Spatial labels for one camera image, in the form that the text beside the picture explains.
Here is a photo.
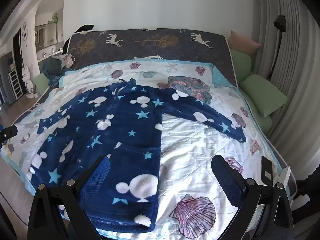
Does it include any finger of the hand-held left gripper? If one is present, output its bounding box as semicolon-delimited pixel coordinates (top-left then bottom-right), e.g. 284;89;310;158
0;125;19;146

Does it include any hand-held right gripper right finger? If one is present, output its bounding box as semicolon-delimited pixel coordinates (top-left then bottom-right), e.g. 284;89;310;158
211;154;294;240

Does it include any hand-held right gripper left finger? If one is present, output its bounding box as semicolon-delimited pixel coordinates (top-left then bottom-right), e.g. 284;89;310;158
27;155;111;240

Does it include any blue star print fleece jacket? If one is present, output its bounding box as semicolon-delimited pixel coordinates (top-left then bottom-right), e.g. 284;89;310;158
25;78;247;233

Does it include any blue clothes pile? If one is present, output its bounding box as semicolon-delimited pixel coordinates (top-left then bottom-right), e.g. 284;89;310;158
41;56;72;87

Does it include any white seashell print quilt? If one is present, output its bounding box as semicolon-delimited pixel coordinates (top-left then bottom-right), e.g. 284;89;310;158
0;59;288;240

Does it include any white rack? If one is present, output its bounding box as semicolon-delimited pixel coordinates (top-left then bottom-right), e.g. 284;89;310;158
8;70;23;100

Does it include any white bunny figure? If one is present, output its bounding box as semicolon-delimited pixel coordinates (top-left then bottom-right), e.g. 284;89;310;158
22;64;38;99

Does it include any small green cushion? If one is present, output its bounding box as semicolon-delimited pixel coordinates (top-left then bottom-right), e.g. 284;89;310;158
32;74;50;93

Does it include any green pillow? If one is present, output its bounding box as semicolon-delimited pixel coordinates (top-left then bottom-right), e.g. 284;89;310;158
240;74;288;117

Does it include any folded floral cloth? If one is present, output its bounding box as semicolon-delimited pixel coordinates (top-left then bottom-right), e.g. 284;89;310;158
167;75;213;105

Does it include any green sofa cushion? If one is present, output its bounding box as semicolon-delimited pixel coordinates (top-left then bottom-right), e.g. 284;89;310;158
230;49;252;84

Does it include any grey pleated curtain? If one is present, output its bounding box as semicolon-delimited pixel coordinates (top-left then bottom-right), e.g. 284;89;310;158
251;0;320;163

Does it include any pink pillow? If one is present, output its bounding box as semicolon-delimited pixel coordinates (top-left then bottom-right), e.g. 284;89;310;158
229;30;262;54

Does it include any dark deer print mattress cover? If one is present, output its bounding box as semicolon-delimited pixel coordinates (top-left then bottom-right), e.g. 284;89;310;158
67;27;238;87

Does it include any black floor lamp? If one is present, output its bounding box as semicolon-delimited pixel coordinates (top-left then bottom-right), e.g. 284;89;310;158
268;14;287;82

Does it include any white coiled cable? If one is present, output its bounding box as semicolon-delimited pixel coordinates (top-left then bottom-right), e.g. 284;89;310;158
61;53;76;68

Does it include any wall mirror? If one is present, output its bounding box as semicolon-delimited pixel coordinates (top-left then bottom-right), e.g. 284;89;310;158
34;24;57;48

